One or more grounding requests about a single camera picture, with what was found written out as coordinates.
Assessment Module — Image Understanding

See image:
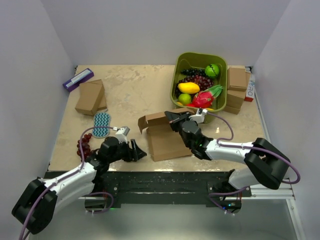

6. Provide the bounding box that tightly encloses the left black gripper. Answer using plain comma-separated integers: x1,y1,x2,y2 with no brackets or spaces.
108,138,147,164

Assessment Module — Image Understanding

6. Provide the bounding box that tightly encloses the brown cardboard paper box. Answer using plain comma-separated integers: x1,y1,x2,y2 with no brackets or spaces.
137,111,192,162

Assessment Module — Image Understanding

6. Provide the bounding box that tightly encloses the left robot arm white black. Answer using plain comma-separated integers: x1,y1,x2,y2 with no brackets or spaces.
11,136,147,240

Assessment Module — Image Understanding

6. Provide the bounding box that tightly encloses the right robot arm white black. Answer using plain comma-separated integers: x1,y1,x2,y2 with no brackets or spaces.
164,109,290,197

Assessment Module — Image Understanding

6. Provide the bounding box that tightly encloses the folded cardboard box lower right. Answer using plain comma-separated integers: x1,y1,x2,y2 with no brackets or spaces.
223,89,246,115

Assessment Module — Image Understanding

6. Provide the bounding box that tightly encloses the folded cardboard box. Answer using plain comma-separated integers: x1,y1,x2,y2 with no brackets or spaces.
75,79,107,116
223,89,246,115
227,67,248,92

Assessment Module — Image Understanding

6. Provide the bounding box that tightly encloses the folded cardboard box left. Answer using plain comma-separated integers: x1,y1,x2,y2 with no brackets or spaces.
75,79,107,116

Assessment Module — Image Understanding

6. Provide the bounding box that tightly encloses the folded cardboard box top right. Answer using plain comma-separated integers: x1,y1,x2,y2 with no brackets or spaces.
227,67,248,92

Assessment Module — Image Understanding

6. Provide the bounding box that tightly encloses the purple rectangular box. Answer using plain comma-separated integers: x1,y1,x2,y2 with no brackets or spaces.
62,68,94,93

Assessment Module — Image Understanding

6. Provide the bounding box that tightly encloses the green lime toy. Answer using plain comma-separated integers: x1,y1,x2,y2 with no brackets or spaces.
178,93,192,106

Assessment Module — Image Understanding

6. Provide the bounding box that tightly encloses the yellow mango toy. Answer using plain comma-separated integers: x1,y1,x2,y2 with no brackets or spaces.
178,82,200,95

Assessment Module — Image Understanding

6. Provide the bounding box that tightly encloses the pink dragon fruit toy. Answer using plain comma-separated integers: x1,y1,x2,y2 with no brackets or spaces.
191,84,223,109

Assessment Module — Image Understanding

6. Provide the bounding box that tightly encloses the red grape bunch in basket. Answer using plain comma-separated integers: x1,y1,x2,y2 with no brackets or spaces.
177,75,214,91

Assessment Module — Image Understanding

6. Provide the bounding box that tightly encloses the dark purple grape bunch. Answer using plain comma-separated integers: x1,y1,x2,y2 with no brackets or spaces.
180,68,207,77

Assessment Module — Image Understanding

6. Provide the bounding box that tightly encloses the blue zigzag sponge pad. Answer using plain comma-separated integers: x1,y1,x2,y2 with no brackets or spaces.
92,112,111,139

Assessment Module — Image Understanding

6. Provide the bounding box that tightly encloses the red grape bunch on table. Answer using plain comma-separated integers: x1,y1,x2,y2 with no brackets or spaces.
76,133,97,160

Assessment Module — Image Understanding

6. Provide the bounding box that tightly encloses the green plastic basket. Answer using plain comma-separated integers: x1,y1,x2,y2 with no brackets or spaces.
170,52,228,114

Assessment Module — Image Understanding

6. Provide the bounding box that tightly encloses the green round melon toy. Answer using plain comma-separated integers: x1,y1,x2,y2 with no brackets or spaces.
204,63,220,79

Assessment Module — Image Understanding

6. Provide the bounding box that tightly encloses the white red carton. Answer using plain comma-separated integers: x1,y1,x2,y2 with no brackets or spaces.
244,72,256,102

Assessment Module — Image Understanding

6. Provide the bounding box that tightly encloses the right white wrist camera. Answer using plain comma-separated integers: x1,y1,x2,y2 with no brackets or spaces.
189,108,208,124

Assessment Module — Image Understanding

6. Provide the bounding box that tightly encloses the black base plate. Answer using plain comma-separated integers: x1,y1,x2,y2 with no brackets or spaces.
83,170,242,213

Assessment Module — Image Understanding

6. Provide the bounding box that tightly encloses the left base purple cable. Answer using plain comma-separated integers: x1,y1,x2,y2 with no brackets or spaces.
85,191,116,215

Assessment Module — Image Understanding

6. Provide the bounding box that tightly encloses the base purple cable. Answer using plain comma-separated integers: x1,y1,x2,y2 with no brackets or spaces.
85,191,116,215
208,187,252,215

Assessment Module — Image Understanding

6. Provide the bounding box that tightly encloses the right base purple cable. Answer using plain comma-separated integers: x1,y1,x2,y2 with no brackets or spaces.
208,187,252,215

